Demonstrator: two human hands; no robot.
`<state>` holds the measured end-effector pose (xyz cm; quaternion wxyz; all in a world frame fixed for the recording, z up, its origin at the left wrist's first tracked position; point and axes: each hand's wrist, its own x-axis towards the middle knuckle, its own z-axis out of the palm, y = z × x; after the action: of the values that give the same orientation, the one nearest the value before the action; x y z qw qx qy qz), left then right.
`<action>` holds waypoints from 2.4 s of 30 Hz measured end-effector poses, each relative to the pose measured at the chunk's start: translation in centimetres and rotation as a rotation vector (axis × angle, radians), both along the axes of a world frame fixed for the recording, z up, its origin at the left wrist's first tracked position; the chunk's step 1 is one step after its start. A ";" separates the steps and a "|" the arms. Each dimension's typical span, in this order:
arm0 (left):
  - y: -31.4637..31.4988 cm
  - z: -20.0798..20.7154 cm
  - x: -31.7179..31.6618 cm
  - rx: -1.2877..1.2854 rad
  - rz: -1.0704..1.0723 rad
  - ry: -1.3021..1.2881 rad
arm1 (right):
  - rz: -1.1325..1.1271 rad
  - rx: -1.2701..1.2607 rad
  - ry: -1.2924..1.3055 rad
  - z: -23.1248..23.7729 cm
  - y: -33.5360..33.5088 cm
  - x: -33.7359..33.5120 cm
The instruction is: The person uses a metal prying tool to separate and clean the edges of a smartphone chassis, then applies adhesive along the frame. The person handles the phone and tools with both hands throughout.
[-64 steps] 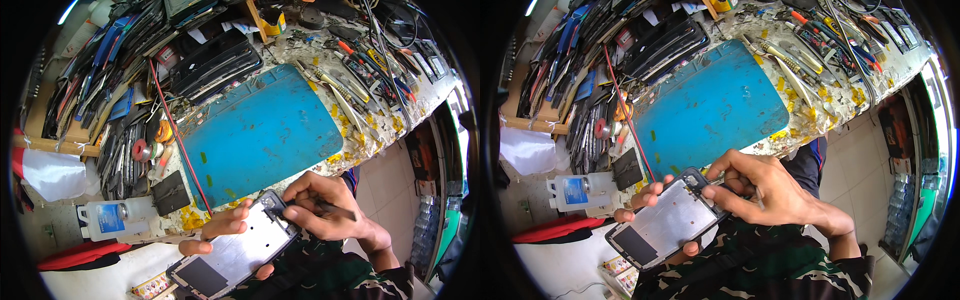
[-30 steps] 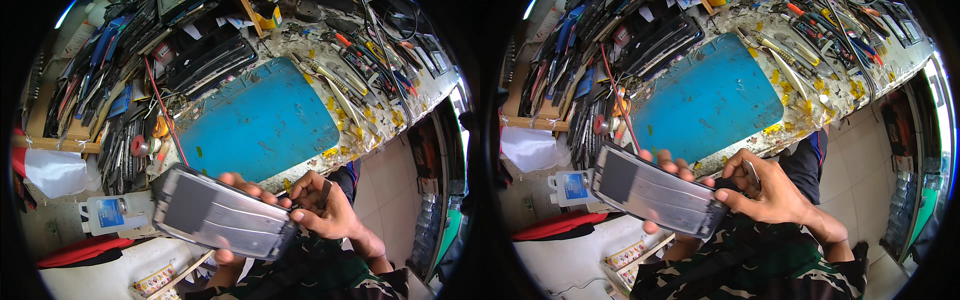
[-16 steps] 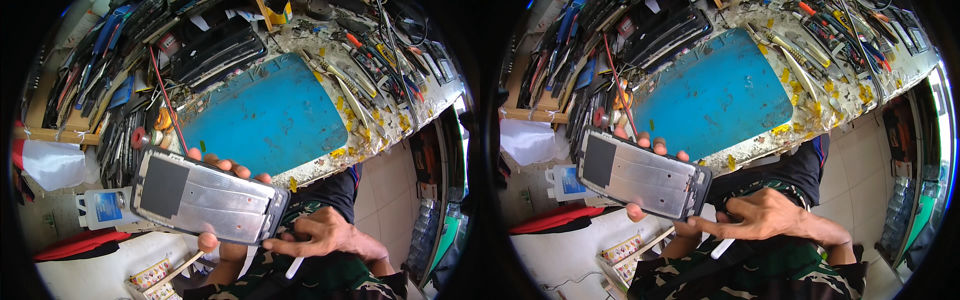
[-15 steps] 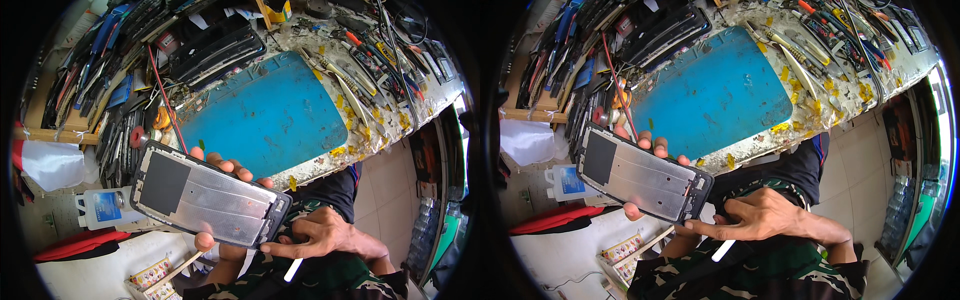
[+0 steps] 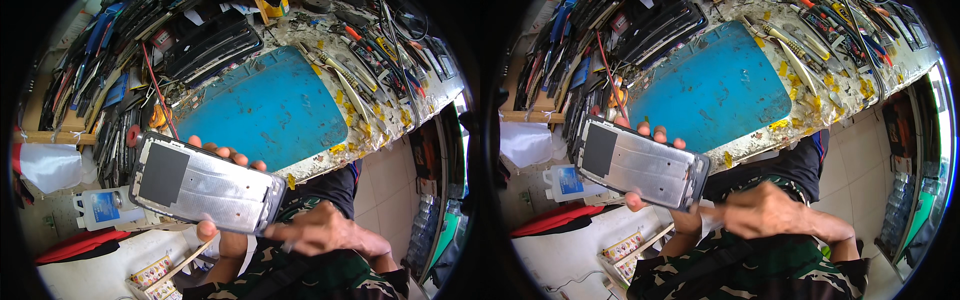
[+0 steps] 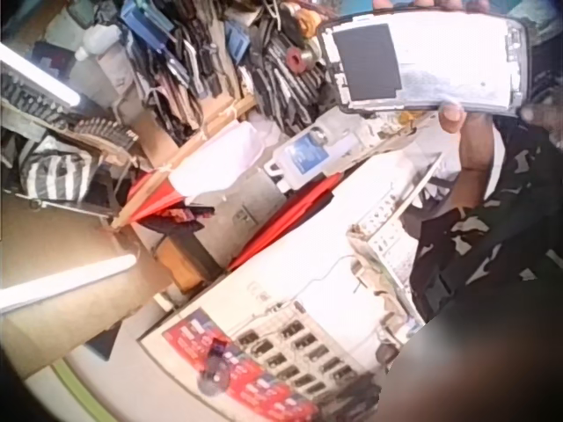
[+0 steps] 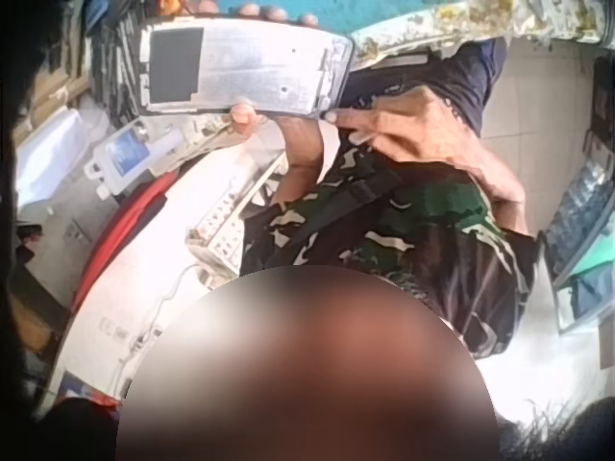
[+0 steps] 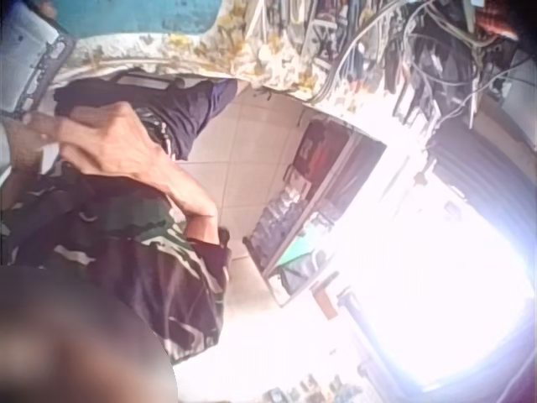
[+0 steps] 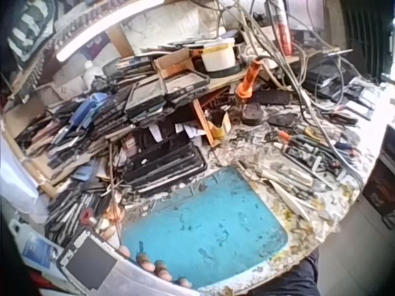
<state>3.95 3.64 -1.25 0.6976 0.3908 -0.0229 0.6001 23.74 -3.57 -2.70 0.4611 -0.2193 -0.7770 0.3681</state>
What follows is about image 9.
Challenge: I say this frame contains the person's left hand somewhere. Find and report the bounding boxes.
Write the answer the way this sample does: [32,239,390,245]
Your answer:
[118,245,192,289]

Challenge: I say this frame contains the white framed smartphone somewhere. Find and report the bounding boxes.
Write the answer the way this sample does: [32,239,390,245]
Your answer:
[57,229,200,296]

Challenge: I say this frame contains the blue silicone work mat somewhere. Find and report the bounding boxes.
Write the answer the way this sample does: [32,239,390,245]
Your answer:
[122,165,290,291]

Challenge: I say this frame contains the stack of black phone frames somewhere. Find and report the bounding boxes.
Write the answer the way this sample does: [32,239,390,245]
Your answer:
[121,137,208,195]

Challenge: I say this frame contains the pile of phone screens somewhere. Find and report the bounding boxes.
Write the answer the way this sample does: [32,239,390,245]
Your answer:
[44,180,126,249]

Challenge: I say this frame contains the white box with blue label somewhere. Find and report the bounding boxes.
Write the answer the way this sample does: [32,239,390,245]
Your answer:
[8,218,68,280]

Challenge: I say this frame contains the person's legs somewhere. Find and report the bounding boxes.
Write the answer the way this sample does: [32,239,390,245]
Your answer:
[246,249,321,296]

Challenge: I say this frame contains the white plastic tweezers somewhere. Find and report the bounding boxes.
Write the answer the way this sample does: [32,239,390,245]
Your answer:
[267,178,312,222]

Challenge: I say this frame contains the yellow cardboard tool holder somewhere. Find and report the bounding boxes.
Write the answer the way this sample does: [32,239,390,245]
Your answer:
[204,110,232,140]

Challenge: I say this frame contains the wooden tray of phone parts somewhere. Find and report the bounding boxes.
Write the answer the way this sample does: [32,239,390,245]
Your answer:
[6,89,139,198]

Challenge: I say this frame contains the white plastic bag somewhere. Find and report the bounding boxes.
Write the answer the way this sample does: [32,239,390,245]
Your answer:
[0,134,48,224]

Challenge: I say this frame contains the black power adapter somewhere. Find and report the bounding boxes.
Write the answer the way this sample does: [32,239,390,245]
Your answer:
[241,102,264,126]

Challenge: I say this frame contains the stack of black tablets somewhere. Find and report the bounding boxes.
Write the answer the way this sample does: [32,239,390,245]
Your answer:
[101,55,211,120]

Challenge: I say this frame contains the black flat phone part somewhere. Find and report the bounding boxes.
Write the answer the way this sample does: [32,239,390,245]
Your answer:
[267,112,299,128]

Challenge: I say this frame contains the row of screwdrivers and pliers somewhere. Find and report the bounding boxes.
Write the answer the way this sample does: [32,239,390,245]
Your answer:
[273,125,362,157]

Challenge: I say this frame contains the black phone back cover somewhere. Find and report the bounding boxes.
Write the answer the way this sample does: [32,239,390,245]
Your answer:
[252,90,291,106]

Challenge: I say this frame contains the white plastic bottle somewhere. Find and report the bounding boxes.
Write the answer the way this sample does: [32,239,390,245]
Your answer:
[82,60,105,91]

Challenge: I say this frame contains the orange soldering iron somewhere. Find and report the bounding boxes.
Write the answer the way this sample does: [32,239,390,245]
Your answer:
[235,56,264,100]

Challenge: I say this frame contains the white plastic tub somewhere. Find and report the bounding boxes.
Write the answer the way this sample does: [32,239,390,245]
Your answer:
[200,38,237,72]

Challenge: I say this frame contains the dark drawer cabinet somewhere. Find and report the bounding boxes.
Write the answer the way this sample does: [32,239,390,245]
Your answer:
[361,123,395,231]

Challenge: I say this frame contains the fluorescent tube light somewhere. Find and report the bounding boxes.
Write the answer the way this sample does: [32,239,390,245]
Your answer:
[55,0,166,62]

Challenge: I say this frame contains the heap of black laptops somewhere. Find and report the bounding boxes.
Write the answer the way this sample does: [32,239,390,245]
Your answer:
[303,58,376,121]

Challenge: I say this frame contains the red spray can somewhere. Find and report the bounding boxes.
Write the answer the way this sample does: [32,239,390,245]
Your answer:
[275,7,293,57]

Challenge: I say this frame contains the striped black white cloth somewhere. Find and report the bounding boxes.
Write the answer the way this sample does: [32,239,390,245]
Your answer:
[6,0,57,64]

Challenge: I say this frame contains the dark window grille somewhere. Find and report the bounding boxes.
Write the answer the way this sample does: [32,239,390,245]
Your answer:
[338,0,395,84]

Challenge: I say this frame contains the white handled tool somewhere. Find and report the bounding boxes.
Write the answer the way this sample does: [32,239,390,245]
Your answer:
[236,159,314,186]

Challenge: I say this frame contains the bare phone frame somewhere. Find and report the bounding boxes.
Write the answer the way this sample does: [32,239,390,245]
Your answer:
[281,144,349,181]

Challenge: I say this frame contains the bundle of grey cables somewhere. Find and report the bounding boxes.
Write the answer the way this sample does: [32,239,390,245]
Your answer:
[214,0,367,189]

